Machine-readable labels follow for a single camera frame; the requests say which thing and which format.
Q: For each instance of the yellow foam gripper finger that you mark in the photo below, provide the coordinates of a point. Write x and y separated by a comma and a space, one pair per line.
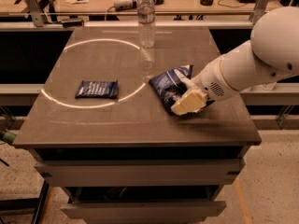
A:
191, 101
188, 83

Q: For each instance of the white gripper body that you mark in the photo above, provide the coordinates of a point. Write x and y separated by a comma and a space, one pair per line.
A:
209, 79

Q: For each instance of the large blue chip bag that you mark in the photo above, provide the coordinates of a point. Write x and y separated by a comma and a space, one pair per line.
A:
169, 87

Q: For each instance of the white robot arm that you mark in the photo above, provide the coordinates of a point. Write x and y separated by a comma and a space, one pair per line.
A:
271, 54

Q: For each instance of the upper grey drawer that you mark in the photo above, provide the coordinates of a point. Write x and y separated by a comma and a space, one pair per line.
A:
140, 173

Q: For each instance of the grey drawer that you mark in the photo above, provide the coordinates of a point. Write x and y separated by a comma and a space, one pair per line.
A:
140, 173
150, 212

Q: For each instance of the clear plastic water bottle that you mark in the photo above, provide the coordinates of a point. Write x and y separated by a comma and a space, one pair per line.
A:
146, 22

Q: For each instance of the small blue snack packet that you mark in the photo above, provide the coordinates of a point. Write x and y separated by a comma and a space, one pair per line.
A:
97, 89

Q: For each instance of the grey drawer cabinet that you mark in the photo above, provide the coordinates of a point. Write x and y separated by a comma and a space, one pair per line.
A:
134, 126

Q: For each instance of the lower grey drawer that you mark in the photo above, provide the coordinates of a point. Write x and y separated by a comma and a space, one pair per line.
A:
150, 212

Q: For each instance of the right metal bracket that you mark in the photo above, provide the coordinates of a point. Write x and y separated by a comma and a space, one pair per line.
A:
259, 10

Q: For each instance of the metal bracket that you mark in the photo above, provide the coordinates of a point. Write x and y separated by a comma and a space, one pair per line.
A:
259, 10
35, 12

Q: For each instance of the left metal bracket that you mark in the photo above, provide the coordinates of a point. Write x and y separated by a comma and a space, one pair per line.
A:
35, 12

